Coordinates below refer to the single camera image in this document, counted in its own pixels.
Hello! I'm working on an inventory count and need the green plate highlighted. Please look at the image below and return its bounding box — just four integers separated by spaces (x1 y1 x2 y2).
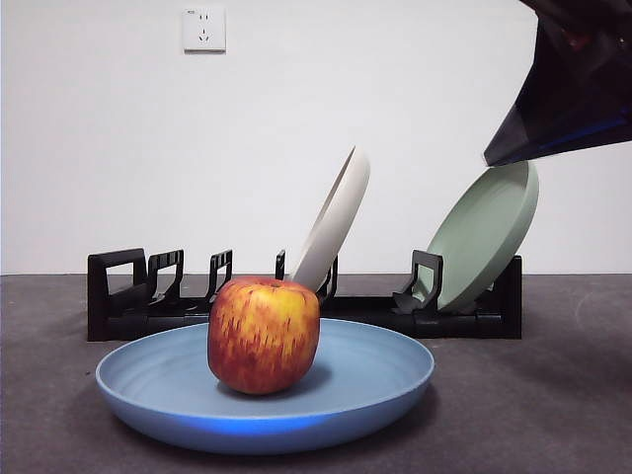
417 160 540 314

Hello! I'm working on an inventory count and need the black plate rack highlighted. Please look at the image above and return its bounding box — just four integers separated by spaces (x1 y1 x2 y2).
87 248 523 342

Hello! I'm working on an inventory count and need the blue plate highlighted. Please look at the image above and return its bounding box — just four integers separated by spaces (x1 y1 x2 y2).
95 317 436 455

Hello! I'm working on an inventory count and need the beige plate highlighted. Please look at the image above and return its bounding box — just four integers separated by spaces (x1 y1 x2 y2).
285 144 371 295

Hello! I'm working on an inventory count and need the red yellow apple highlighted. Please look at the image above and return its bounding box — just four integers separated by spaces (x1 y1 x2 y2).
206 276 322 396

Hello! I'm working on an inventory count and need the white wall socket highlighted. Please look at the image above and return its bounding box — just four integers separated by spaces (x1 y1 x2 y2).
183 6 228 54

